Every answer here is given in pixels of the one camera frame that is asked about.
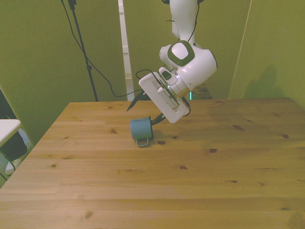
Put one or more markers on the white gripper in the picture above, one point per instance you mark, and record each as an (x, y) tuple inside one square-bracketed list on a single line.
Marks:
[(149, 87)]

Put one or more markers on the blue enamel mug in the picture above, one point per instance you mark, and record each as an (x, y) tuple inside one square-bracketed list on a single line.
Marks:
[(140, 130)]

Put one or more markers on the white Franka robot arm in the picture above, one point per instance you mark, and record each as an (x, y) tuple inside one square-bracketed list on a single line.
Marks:
[(202, 69)]

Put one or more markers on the white side table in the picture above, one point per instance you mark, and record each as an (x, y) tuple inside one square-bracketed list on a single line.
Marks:
[(8, 130)]

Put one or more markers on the white shoe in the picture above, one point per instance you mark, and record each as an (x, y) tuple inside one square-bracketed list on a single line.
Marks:
[(13, 165)]

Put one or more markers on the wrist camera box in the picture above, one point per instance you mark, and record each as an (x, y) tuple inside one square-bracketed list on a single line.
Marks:
[(166, 91)]

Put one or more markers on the white vertical post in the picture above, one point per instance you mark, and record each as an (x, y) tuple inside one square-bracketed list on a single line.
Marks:
[(126, 59)]

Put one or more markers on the black camera stand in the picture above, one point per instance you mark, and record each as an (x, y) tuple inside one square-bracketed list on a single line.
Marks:
[(89, 68)]

